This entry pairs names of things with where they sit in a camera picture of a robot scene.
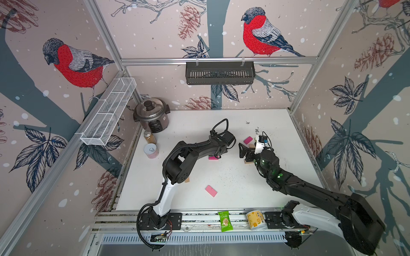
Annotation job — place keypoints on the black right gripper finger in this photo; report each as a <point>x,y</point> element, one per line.
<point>242,147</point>
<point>243,152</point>

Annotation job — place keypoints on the white wire basket shelf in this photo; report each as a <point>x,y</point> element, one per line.
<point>104,122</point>

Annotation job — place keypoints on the light pink block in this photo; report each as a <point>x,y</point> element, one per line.
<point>212,192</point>

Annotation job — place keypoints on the silver rice cooker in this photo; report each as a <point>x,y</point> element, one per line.
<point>152,114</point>

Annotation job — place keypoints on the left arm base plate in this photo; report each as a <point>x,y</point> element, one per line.
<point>148,221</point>

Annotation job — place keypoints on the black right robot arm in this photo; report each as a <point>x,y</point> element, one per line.
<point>360,225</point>

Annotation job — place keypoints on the green snack packet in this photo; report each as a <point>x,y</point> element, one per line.
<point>225,221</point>

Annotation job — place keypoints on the pink tin can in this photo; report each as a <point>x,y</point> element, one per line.
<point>151,151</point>

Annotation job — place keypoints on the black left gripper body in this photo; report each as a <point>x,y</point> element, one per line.
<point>226,149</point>

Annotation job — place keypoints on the black hanging metal basket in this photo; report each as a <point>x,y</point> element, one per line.
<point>220,73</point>

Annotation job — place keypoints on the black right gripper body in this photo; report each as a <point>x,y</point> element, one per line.
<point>252,157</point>

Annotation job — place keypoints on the glass spice jar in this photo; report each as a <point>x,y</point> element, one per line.
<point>149,137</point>

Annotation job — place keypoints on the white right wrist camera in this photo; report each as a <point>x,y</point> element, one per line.
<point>260,143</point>

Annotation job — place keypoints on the yellow cup on rail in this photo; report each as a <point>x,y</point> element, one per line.
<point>256,220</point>

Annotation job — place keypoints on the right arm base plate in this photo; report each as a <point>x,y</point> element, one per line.
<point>279,220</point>

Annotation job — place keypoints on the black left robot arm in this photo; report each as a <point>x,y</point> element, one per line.
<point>177,167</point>

